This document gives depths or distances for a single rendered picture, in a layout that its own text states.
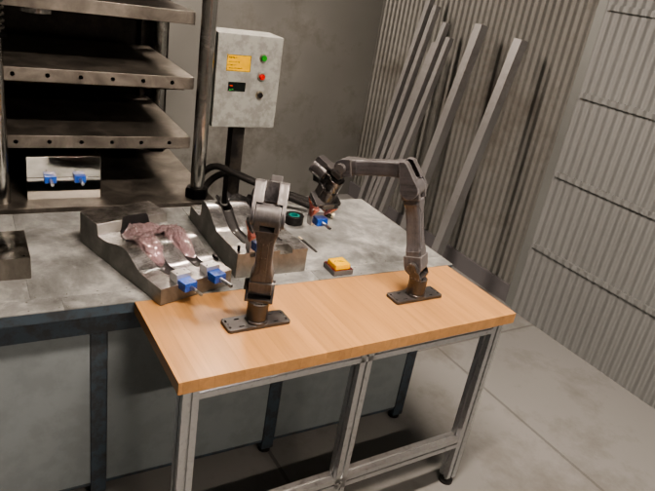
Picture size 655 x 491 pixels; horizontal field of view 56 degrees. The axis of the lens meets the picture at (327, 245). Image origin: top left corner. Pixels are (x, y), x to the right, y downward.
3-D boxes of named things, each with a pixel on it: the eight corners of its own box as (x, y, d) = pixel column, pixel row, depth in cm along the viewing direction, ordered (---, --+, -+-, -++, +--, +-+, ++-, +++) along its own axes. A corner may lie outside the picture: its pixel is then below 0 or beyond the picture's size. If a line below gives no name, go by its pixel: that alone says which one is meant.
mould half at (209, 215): (304, 271, 218) (309, 236, 213) (235, 278, 205) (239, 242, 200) (250, 215, 257) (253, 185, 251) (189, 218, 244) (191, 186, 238)
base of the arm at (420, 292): (389, 275, 208) (402, 284, 203) (435, 268, 218) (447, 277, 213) (385, 295, 211) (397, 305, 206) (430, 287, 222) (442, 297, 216)
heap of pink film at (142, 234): (201, 256, 203) (203, 235, 200) (153, 268, 191) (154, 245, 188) (158, 227, 218) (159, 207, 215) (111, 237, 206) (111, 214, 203)
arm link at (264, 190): (262, 177, 188) (254, 177, 158) (291, 182, 189) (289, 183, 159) (256, 217, 189) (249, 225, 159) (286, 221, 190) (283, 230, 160)
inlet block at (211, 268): (237, 291, 192) (239, 277, 190) (224, 295, 188) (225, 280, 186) (211, 274, 199) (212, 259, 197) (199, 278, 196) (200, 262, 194)
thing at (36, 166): (100, 197, 254) (100, 156, 247) (27, 200, 240) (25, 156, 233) (80, 158, 292) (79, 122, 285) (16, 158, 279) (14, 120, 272)
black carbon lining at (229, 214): (284, 246, 217) (288, 222, 213) (241, 250, 209) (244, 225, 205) (247, 209, 244) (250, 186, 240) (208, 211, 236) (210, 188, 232)
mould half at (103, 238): (230, 284, 201) (233, 254, 197) (160, 305, 183) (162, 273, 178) (147, 227, 231) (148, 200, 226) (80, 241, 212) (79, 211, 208)
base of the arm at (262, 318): (221, 298, 177) (231, 310, 172) (284, 289, 188) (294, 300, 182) (219, 321, 180) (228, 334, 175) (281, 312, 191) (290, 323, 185)
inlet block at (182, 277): (208, 301, 184) (210, 284, 182) (194, 305, 181) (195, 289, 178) (183, 283, 192) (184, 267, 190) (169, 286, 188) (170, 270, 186)
